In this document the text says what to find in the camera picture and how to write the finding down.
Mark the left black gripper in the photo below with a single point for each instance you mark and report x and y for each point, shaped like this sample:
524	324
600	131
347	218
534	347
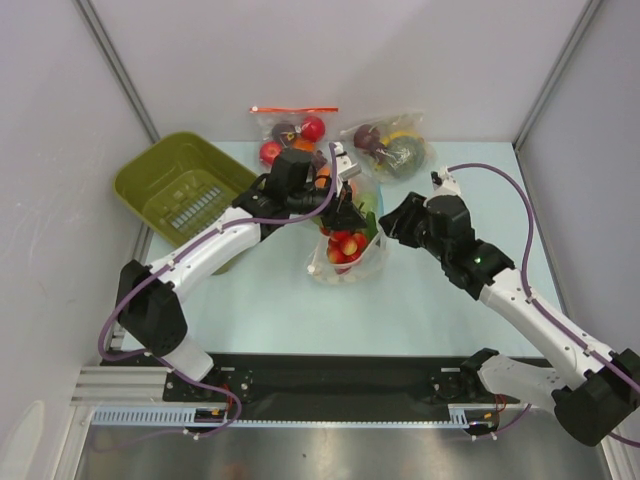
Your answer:
342	215

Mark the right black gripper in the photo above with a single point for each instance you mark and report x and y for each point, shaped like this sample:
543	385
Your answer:
409	223

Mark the fake strawberry bunch with leaves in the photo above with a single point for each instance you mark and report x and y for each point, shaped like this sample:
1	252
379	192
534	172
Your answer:
347	250

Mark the polka dot strawberry bag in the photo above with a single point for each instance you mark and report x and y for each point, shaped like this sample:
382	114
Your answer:
320	270

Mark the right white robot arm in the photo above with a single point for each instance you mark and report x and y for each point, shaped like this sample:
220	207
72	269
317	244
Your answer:
589	388

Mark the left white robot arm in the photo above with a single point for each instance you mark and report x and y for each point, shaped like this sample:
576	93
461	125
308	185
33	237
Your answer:
150	297

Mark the blue zip citrus bag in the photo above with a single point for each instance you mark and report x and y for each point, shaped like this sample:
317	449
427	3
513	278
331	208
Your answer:
365	190

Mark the clear bag with melon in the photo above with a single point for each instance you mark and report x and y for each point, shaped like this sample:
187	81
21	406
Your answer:
392	146

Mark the red zip fruit bag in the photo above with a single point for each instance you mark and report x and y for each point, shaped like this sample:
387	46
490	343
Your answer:
290	128

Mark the olive green plastic basket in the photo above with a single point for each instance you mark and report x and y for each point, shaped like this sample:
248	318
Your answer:
178	187

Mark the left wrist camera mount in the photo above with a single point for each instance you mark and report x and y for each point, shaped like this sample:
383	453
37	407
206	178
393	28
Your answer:
343	168

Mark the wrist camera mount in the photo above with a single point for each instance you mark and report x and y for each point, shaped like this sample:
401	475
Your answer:
343	168
444	184

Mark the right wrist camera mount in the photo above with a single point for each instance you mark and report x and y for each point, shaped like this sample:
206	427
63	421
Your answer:
444	184

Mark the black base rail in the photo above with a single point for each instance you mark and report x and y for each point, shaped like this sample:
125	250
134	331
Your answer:
345	386

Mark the aluminium frame post right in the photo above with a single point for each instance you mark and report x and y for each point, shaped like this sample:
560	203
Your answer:
571	45

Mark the aluminium frame post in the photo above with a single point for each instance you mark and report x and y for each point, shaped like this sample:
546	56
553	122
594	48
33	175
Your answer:
107	48
571	45

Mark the white cable duct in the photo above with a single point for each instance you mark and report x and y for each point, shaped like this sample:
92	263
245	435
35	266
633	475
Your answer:
209	418

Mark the aluminium frame post left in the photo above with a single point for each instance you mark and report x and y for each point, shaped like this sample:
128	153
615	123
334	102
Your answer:
107	48

